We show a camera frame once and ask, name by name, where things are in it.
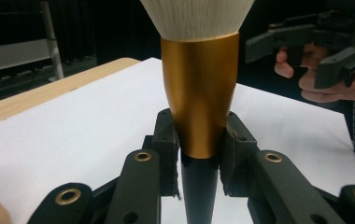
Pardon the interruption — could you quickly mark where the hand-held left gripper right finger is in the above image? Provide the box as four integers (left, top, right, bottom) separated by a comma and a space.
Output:
218, 111, 260, 198

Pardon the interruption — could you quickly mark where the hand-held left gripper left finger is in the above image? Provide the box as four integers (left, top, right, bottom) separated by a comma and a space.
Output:
142, 107, 181, 199

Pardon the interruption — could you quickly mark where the makeup brush with gold ferrule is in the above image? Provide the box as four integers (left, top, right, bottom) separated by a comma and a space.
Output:
139, 0, 256, 224

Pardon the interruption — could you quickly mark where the white board sheet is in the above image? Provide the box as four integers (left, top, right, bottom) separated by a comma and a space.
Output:
0, 57, 355, 224

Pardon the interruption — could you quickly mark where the wooden table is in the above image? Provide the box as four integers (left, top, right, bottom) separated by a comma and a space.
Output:
0, 57, 141, 131

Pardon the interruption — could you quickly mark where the white metal desk frame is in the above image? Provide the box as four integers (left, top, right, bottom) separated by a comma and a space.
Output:
0, 0, 65, 82

